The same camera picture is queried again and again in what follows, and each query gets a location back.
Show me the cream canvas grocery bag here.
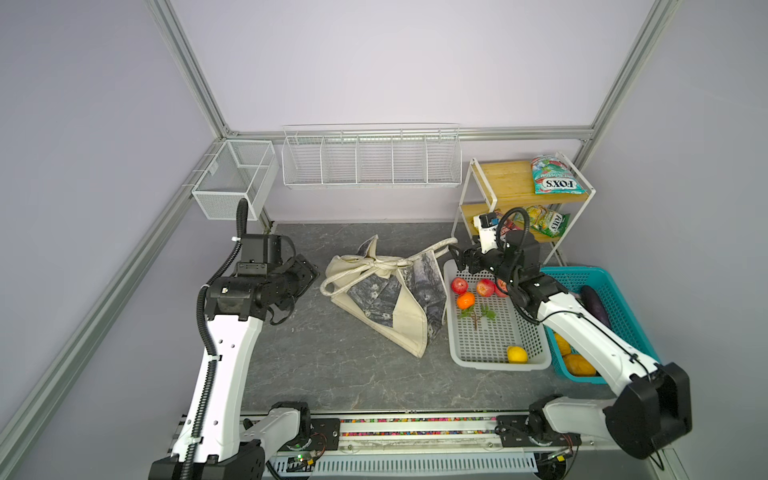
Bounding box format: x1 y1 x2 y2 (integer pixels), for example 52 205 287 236
320 235 458 358

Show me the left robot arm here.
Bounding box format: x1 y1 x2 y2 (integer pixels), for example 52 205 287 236
149 199 319 479

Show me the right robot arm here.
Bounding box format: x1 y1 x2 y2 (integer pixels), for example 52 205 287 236
449 227 693 459

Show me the orange Fox's candy bag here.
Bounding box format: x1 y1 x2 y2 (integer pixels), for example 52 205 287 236
499 213 524 238

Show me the green Fox's candy bag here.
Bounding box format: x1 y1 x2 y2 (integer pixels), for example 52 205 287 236
526 206 571 238

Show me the teal Fox's candy bag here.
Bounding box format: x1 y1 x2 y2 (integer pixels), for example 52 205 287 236
531 156 586 195

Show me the red apple back middle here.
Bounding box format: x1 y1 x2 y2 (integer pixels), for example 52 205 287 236
475 279 496 298

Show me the red apple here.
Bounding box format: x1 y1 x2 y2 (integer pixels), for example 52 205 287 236
495 280 508 297
475 279 496 298
451 277 469 296

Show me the red apple back left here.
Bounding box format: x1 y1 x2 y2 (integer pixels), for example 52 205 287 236
451 277 469 296

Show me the red apple back right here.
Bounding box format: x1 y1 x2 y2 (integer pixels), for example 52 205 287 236
495 280 508 297

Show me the orange tangerine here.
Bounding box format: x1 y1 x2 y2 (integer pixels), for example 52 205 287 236
456 291 476 311

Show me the green leafy twig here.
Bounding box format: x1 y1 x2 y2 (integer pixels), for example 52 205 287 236
459 305 497 331

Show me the white plastic fruit basket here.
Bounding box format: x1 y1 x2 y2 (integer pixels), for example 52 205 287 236
443 260 552 372

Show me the teal plastic vegetable basket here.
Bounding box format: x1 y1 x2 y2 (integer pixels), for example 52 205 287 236
542 266 660 385

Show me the yellow lemon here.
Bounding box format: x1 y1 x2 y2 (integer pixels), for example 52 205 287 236
507 346 529 364

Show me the purple eggplant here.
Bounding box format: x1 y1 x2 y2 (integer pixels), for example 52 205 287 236
580 285 612 329

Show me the yellow orange squash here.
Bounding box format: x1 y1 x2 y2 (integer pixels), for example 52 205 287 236
563 353 598 377

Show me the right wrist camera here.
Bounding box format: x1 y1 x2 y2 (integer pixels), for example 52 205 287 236
473 212 499 254

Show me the white wire two-tier shelf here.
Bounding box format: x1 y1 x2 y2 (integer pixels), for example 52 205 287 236
451 152 596 266

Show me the small white mesh wall basket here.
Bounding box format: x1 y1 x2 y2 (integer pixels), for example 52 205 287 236
192 140 279 221

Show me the long white wire wall basket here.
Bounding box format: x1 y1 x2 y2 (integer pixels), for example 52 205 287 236
281 123 463 188

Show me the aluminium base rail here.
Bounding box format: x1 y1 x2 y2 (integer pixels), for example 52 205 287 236
158 410 685 480

